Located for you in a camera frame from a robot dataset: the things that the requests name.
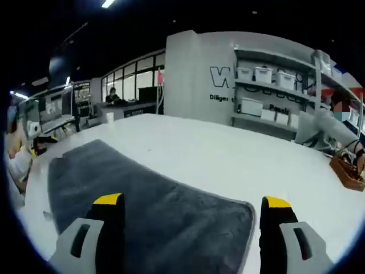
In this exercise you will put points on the grey towel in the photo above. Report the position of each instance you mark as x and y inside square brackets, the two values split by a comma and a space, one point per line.
[159, 217]

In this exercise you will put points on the white paper cup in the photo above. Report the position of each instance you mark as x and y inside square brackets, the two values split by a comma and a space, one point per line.
[110, 117]

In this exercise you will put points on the brown wicker basket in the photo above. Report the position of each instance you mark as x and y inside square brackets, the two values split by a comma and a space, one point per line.
[346, 174]

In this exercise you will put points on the pink hanging item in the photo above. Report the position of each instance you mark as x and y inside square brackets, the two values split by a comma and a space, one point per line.
[161, 76]

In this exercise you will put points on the grey metal shelf rack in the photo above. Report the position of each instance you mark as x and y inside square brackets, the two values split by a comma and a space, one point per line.
[285, 85]

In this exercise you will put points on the group of white storage bins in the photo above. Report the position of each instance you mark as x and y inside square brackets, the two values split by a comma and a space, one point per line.
[268, 75]

